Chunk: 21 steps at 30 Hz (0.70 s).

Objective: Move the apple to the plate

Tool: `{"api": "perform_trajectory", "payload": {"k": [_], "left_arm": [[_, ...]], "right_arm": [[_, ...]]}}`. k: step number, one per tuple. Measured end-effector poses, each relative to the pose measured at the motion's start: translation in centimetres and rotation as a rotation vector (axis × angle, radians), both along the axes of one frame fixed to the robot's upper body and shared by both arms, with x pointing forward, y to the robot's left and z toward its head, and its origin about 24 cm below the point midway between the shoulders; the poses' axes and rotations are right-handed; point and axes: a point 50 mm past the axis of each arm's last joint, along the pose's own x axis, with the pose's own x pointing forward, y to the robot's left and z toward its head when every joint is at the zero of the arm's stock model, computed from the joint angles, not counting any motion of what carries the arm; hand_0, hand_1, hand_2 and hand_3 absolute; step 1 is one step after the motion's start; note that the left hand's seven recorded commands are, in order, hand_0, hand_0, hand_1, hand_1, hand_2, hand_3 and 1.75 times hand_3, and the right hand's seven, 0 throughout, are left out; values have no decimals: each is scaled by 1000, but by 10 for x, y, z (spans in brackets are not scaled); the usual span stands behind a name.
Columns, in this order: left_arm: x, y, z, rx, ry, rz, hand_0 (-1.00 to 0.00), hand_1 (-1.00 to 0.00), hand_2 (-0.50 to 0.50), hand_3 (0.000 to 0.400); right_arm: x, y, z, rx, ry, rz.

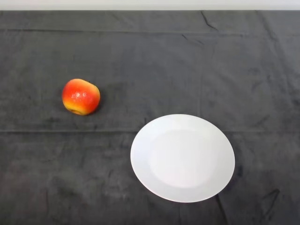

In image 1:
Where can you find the red yellow apple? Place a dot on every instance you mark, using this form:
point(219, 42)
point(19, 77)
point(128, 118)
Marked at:
point(80, 96)

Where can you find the white round plate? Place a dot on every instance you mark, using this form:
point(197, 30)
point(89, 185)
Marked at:
point(182, 158)

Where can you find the black cloth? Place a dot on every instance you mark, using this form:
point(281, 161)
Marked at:
point(150, 58)

